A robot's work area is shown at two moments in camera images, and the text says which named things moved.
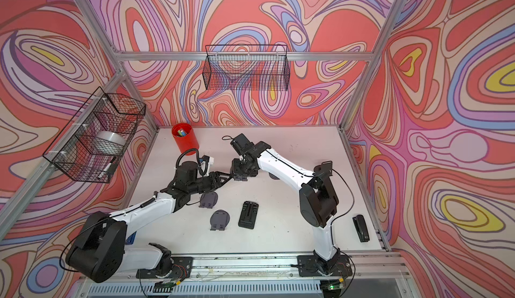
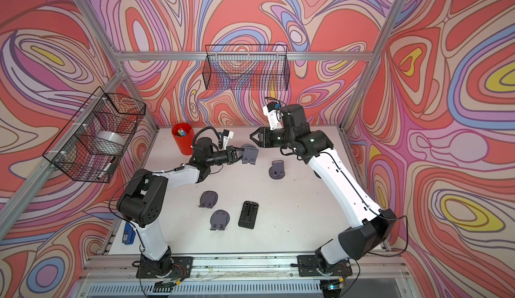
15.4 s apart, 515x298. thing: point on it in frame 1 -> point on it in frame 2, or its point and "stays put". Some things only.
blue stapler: (130, 240) stays put
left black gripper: (214, 178) -> (229, 154)
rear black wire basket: (247, 67) stays put
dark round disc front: (219, 220) stays put
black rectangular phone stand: (248, 214) stays put
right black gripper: (236, 170) -> (263, 137)
